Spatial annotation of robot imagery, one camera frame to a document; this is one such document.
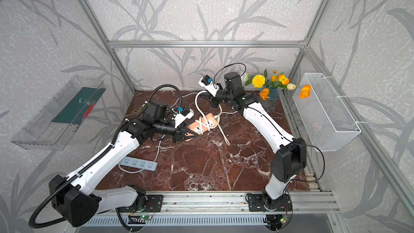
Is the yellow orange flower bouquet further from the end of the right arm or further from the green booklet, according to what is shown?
the green booklet

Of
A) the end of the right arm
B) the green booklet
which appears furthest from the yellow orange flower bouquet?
the green booklet

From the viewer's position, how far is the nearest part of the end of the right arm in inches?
22.5

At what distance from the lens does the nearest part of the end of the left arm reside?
578 millimetres
